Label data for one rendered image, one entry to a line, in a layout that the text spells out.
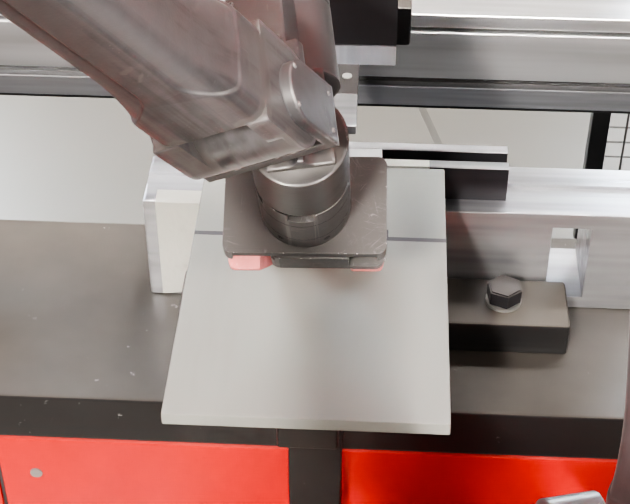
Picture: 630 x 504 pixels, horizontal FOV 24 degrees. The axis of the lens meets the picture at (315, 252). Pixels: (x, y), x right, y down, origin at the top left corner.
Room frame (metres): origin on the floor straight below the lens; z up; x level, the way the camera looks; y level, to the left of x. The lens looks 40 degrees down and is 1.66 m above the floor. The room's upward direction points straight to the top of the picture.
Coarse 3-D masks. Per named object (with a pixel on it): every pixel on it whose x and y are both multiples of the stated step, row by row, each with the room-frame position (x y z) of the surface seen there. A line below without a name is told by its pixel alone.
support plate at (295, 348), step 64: (192, 256) 0.78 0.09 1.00; (192, 320) 0.71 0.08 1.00; (256, 320) 0.71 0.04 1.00; (320, 320) 0.71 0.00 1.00; (384, 320) 0.71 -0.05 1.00; (192, 384) 0.65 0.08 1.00; (256, 384) 0.65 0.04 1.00; (320, 384) 0.65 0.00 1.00; (384, 384) 0.65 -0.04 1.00; (448, 384) 0.65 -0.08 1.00
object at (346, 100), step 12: (408, 0) 1.09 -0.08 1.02; (408, 12) 1.08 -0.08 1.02; (408, 24) 1.08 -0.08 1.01; (408, 36) 1.08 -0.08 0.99; (348, 72) 1.00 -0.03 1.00; (348, 84) 0.99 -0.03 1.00; (336, 96) 0.97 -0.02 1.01; (348, 96) 0.97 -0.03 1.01; (348, 108) 0.95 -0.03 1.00; (348, 120) 0.94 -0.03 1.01; (348, 132) 0.93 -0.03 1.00
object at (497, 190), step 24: (360, 144) 0.91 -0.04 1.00; (384, 144) 0.91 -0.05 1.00; (408, 144) 0.91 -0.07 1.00; (432, 144) 0.91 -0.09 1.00; (432, 168) 0.88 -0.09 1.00; (456, 168) 0.88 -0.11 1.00; (480, 168) 0.88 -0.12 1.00; (504, 168) 0.88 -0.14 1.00; (456, 192) 0.88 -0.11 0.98; (480, 192) 0.88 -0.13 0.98; (504, 192) 0.88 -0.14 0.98
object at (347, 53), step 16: (336, 0) 0.89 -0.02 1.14; (352, 0) 0.89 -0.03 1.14; (368, 0) 0.89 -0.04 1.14; (384, 0) 0.89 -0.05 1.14; (336, 16) 0.89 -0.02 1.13; (352, 16) 0.89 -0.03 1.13; (368, 16) 0.89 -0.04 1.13; (384, 16) 0.89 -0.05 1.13; (336, 32) 0.89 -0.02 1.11; (352, 32) 0.89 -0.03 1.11; (368, 32) 0.89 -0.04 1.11; (384, 32) 0.89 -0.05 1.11; (336, 48) 0.90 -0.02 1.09; (352, 48) 0.90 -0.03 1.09; (368, 48) 0.90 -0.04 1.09; (384, 48) 0.90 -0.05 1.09; (368, 64) 0.90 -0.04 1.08; (384, 64) 0.90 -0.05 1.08
